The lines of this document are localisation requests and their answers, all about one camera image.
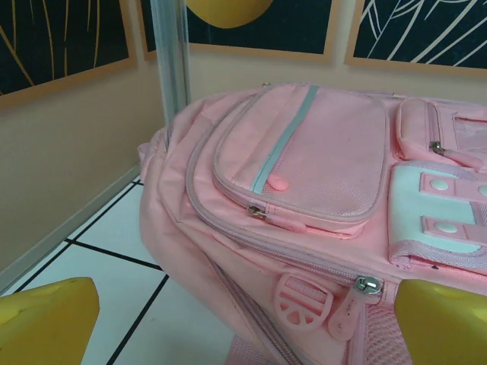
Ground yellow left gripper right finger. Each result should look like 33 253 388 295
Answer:
393 279 487 365

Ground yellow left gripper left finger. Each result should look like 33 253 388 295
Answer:
0 276 101 365

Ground pink student backpack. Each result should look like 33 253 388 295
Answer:
136 81 487 365

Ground wall panel pale disc gold lines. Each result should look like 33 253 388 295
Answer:
0 0 138 111

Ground aluminium frame post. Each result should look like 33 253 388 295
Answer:
151 0 192 149

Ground wall panel with orange oval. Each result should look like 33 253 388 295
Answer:
139 0 336 65

